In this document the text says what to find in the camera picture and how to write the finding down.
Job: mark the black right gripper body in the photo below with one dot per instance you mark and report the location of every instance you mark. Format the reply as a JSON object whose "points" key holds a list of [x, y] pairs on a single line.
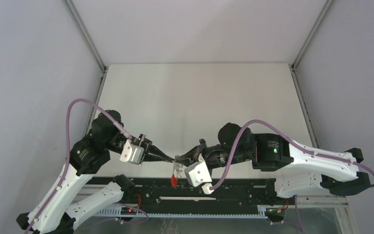
{"points": [[217, 157]]}

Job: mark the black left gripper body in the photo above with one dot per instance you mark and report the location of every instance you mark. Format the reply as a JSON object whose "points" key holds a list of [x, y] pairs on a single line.
{"points": [[144, 141]]}

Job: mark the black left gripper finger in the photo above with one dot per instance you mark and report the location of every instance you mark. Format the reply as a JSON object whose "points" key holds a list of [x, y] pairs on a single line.
{"points": [[152, 149], [157, 158]]}

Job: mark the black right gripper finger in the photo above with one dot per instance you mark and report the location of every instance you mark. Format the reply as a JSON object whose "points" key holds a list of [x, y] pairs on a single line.
{"points": [[185, 161], [190, 155]]}

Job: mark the red-handled metal key holder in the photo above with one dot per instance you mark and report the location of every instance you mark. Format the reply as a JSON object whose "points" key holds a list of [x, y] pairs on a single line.
{"points": [[176, 171]]}

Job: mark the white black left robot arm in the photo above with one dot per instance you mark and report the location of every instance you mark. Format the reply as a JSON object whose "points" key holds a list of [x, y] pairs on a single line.
{"points": [[56, 213]]}

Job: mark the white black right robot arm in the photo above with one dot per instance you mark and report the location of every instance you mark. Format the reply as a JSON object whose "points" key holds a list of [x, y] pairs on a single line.
{"points": [[340, 173]]}

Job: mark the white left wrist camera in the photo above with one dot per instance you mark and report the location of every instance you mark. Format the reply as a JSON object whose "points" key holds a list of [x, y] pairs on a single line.
{"points": [[126, 155]]}

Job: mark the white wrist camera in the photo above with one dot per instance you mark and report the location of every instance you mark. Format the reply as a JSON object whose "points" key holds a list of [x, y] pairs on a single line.
{"points": [[198, 175], [126, 155]]}

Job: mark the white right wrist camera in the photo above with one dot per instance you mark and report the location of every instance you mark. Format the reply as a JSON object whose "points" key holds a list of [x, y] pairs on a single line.
{"points": [[198, 175]]}

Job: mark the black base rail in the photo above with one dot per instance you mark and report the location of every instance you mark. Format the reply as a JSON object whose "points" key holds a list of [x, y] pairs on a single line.
{"points": [[234, 197]]}

